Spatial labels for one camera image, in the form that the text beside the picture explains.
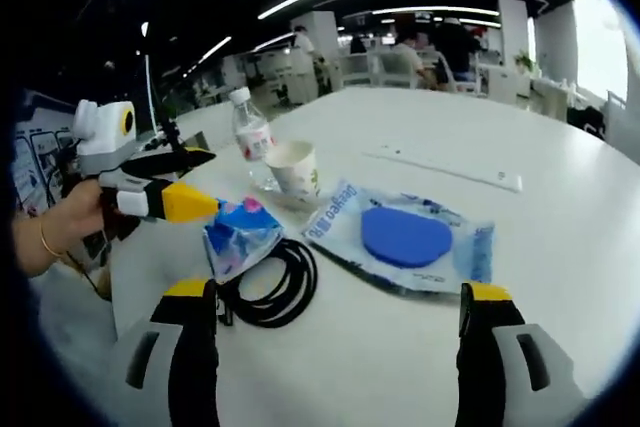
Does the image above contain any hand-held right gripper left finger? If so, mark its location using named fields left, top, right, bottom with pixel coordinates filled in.
left=112, top=276, right=221, bottom=427

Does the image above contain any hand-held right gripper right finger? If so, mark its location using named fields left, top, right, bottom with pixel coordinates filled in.
left=454, top=281, right=589, bottom=427

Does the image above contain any blue floral tissue pack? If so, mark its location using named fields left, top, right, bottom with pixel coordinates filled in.
left=202, top=196, right=286, bottom=283

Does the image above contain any clear plastic water bottle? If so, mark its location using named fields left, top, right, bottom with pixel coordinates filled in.
left=229, top=86, right=279, bottom=192

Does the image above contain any white paper cup green print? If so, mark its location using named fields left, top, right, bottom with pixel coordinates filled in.
left=263, top=140, right=323, bottom=201

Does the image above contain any black cable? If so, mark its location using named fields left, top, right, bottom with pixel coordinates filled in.
left=214, top=238, right=320, bottom=330

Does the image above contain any wet wipes pack blue lid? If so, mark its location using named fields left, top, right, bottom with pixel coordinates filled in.
left=302, top=177, right=496, bottom=295

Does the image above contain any person's left hand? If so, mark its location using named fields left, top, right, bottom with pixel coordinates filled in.
left=42, top=179, right=109, bottom=258

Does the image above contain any black tripod stand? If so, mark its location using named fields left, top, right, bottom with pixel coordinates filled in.
left=141, top=21, right=192, bottom=178

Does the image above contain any printed poster board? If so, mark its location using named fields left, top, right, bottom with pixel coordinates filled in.
left=12, top=124, right=77, bottom=214

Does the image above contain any white round table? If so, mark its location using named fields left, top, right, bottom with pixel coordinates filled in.
left=29, top=86, right=640, bottom=427

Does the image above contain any black bag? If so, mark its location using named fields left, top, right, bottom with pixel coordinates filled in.
left=567, top=105, right=609, bottom=139

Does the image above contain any green potted plant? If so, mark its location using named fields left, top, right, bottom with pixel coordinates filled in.
left=514, top=49, right=539, bottom=74

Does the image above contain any gold bracelet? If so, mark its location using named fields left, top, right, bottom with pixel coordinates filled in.
left=38, top=219, right=66, bottom=256

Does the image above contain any white table cable cover strip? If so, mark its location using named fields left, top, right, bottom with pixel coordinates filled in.
left=362, top=149, right=524, bottom=193

